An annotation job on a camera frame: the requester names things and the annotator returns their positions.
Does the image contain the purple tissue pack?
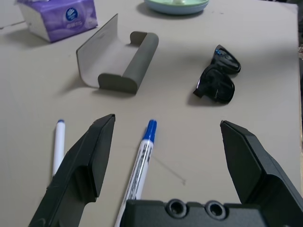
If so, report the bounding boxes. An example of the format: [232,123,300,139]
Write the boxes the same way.
[16,0,98,44]

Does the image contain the grey glasses case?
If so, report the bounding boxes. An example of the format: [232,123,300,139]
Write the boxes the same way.
[76,13,160,95]

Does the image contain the thin white marker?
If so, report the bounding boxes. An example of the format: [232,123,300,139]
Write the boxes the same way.
[52,119,66,178]

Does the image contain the black sunglasses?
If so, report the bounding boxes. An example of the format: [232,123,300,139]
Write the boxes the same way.
[193,44,241,104]

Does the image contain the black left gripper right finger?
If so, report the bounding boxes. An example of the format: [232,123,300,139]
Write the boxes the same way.
[220,120,303,227]

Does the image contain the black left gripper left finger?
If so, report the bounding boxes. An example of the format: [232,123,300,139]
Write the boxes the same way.
[28,113,116,227]

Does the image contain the blue plate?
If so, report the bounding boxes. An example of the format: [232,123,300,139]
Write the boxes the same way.
[143,0,205,15]

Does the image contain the thick white marker blue cap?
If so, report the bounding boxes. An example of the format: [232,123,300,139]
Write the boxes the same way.
[115,119,158,227]

